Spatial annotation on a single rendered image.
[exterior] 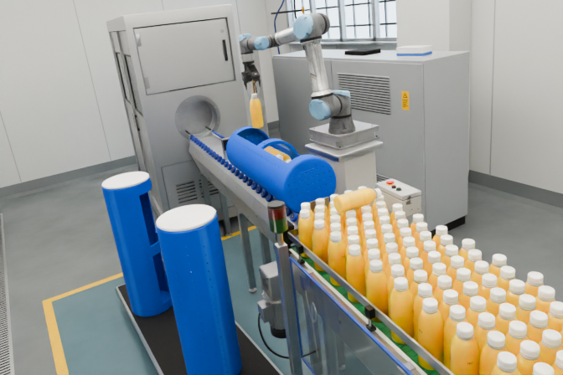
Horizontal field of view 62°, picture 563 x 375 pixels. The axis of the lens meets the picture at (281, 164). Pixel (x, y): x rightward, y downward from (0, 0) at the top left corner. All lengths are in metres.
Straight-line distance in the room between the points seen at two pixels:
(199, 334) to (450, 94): 2.53
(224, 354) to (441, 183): 2.25
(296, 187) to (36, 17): 5.16
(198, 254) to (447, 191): 2.42
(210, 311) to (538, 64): 3.37
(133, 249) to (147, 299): 0.35
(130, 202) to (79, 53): 4.20
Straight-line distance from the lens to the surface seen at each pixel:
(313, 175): 2.21
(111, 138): 7.02
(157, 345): 2.98
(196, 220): 2.18
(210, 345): 2.43
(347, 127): 2.57
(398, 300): 1.47
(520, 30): 4.59
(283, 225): 1.65
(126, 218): 2.92
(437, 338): 1.42
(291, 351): 1.94
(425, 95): 3.61
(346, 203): 1.88
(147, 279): 3.09
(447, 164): 3.94
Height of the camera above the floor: 1.89
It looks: 18 degrees down
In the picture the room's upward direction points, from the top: 7 degrees counter-clockwise
